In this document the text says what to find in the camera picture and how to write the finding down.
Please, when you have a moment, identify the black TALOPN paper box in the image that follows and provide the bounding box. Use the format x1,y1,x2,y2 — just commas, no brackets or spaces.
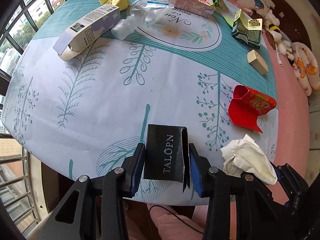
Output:
144,124,190,190

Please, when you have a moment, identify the white tissue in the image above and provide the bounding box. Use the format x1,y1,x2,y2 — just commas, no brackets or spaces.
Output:
221,134,278,185

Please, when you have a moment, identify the red paper envelope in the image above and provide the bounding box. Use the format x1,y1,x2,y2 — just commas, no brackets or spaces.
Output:
228,85,277,133

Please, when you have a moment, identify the small beige box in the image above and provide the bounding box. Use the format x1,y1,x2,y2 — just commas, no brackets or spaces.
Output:
247,50,268,75

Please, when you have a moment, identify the white purple long box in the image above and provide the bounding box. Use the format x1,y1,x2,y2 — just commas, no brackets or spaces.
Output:
53,4,120,61

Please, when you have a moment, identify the dark green drink carton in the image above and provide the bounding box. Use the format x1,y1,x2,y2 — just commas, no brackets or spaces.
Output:
231,9,263,50

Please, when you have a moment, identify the clear plastic bottle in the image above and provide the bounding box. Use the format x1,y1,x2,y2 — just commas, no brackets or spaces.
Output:
111,0,176,41

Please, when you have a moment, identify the light green paper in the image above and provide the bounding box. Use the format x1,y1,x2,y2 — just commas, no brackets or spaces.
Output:
220,3,239,27

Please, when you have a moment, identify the red white milk carton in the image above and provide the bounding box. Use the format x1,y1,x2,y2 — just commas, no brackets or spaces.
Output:
174,0,215,18

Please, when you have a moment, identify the bear pattern blanket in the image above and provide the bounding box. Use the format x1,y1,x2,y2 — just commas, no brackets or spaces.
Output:
293,42,320,96

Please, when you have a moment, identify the white pen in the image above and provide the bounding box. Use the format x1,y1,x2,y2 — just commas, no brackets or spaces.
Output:
275,44,283,66

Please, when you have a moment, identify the bee plush toy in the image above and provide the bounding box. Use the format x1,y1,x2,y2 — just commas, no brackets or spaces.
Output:
264,9,294,60

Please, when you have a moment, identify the black cable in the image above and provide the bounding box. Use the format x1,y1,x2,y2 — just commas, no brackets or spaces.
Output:
149,204,205,235

